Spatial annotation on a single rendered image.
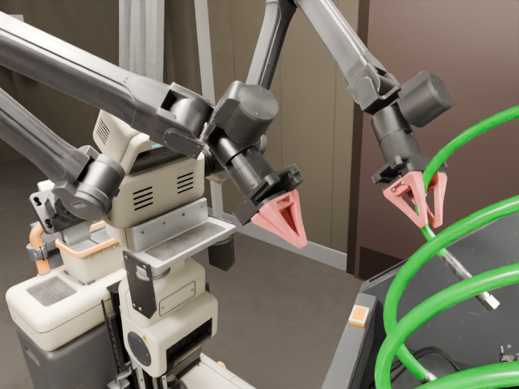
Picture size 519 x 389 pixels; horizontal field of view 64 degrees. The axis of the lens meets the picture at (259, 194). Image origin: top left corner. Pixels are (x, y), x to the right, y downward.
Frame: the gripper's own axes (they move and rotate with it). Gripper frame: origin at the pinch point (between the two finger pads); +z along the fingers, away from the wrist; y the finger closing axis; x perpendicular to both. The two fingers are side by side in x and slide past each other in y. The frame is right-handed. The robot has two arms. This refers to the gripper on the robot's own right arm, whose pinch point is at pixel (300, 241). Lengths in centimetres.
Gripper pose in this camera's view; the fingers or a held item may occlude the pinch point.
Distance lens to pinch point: 57.8
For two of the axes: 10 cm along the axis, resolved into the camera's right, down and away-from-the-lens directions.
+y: 5.0, -5.1, -7.0
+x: 6.5, -3.1, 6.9
